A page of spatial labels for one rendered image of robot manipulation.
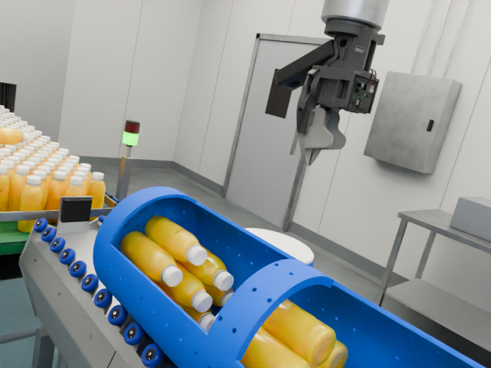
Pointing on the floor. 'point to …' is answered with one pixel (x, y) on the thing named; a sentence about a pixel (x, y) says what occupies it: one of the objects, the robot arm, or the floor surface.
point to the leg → (42, 350)
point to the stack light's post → (123, 178)
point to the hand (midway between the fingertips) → (305, 156)
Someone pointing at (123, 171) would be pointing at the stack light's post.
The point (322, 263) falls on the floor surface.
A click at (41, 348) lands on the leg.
